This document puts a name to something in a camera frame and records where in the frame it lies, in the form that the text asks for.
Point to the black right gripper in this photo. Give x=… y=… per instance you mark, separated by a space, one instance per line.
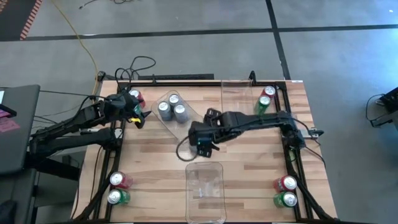
x=214 y=115

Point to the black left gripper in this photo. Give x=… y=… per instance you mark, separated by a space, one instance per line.
x=129 y=112

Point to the silver and blue soda can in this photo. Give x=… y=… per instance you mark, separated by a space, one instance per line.
x=163 y=106
x=179 y=109
x=173 y=99

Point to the red Fanta soda can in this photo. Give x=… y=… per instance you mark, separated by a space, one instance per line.
x=117 y=178
x=289 y=183
x=269 y=90
x=134 y=93

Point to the clear plastic bin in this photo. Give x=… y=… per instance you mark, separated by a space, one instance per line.
x=186 y=127
x=236 y=96
x=205 y=193

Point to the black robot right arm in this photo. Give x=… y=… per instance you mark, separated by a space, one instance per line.
x=255 y=119

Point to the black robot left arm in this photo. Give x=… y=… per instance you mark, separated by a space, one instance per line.
x=77 y=119

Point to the yellow tag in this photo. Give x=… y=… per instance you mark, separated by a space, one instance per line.
x=134 y=119

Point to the black clamp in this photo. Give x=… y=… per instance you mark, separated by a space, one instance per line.
x=252 y=77

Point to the black side desk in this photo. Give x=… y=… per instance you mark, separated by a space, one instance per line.
x=46 y=165

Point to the grey laptop lid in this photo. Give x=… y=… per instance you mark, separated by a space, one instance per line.
x=21 y=140

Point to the black phone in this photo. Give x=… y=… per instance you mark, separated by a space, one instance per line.
x=6 y=110

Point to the black mat orange-striped edge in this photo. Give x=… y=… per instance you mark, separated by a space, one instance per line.
x=12 y=18

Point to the black device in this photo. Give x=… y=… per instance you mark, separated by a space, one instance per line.
x=390 y=99

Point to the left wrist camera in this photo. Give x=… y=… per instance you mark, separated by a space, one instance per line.
x=130 y=100

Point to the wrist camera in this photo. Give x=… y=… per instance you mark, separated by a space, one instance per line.
x=130 y=100
x=202 y=137

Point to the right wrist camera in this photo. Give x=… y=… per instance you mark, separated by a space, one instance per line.
x=202 y=137

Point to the silver metal bracket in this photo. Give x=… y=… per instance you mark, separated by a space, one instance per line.
x=311 y=133

